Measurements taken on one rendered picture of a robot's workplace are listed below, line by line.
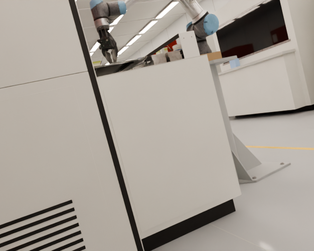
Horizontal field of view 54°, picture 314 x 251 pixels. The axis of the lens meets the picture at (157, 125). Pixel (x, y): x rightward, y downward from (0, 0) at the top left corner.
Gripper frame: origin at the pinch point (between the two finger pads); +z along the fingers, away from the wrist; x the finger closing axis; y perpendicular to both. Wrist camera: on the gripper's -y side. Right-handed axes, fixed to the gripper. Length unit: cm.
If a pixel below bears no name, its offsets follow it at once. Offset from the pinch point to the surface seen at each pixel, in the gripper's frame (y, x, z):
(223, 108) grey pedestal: -40, 54, 41
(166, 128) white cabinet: 28, 23, 40
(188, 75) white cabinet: 17.5, 39.0, 18.2
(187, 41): 7.9, 42.2, 0.6
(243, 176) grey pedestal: -35, 56, 88
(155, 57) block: -1.7, 23.3, 2.2
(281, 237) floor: 45, 60, 92
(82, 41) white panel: 61, 7, -1
